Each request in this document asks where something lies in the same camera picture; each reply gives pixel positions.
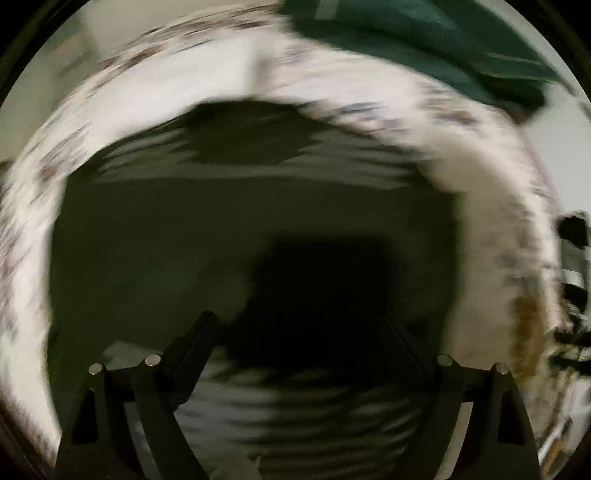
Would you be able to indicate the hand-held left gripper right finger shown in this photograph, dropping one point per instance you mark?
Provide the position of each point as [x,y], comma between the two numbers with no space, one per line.
[418,364]

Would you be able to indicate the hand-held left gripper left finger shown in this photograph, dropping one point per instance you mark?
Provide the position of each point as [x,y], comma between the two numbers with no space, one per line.
[194,350]

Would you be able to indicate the black garment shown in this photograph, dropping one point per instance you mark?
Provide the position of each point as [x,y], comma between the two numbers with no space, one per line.
[231,221]

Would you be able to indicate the floral white blanket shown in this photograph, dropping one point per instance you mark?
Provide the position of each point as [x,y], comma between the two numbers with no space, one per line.
[489,194]

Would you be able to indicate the dark green blanket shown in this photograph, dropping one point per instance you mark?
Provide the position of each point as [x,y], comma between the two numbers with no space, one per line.
[415,32]

